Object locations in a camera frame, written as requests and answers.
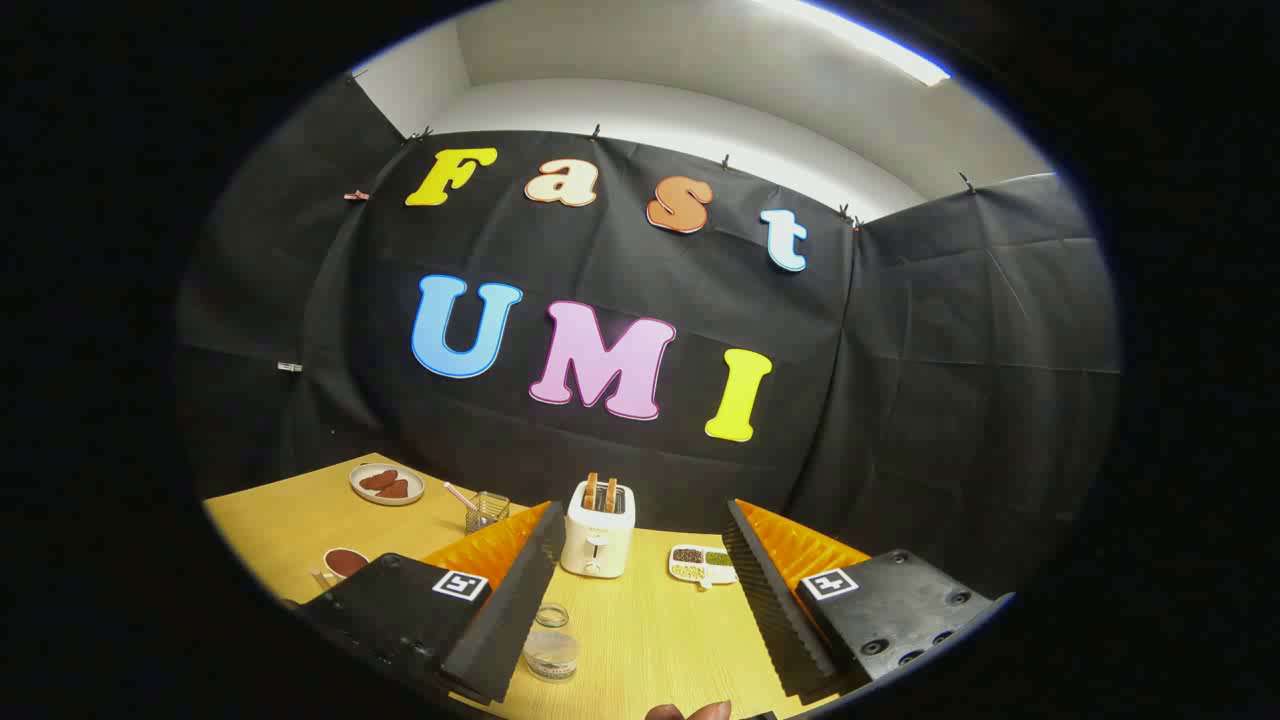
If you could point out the wooden table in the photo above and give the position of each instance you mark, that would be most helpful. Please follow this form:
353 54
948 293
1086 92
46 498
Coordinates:
650 640

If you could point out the metal mesh holder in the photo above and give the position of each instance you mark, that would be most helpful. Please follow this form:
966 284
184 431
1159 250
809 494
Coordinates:
487 515

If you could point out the white divided dish with beans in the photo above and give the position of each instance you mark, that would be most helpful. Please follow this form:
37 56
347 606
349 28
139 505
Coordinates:
702 566

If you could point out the small white plate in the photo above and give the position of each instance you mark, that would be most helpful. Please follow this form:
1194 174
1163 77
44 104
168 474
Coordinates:
362 493

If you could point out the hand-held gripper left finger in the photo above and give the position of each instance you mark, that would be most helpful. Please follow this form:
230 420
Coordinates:
520 610

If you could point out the clear plastic juice bottle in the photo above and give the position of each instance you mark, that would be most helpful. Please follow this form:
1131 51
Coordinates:
551 655

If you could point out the toast slice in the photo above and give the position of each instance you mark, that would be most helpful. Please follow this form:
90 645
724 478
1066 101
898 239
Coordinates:
610 495
591 492

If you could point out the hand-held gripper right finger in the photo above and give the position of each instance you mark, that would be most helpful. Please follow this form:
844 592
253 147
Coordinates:
770 610

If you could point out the brown sausage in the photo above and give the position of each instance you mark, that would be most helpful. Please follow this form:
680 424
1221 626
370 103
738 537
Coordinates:
394 490
378 480

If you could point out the white toaster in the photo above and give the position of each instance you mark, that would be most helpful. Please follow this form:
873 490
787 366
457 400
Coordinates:
597 545

